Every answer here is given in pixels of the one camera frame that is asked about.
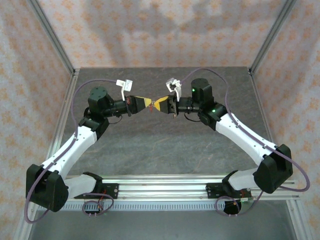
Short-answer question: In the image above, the aluminium frame post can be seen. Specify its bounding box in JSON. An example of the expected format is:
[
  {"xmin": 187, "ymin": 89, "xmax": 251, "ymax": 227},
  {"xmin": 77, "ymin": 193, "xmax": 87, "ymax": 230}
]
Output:
[
  {"xmin": 249, "ymin": 0, "xmax": 298, "ymax": 75},
  {"xmin": 27, "ymin": 0, "xmax": 76, "ymax": 76}
]

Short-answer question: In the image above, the slotted grey cable duct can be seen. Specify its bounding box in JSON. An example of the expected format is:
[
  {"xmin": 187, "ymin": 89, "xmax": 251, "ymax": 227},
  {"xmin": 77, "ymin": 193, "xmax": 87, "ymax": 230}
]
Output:
[{"xmin": 53, "ymin": 202, "xmax": 226, "ymax": 211}]

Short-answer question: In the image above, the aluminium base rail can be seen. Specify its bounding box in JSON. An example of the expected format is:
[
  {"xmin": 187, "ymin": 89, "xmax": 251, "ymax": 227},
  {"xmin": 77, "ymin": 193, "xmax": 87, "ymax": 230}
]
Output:
[{"xmin": 67, "ymin": 174, "xmax": 301, "ymax": 201}]

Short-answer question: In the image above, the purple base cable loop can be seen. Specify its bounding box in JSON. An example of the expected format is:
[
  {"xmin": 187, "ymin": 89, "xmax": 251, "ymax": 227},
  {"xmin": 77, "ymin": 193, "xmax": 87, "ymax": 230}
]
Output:
[
  {"xmin": 215, "ymin": 191, "xmax": 265, "ymax": 217},
  {"xmin": 81, "ymin": 192, "xmax": 114, "ymax": 217}
]

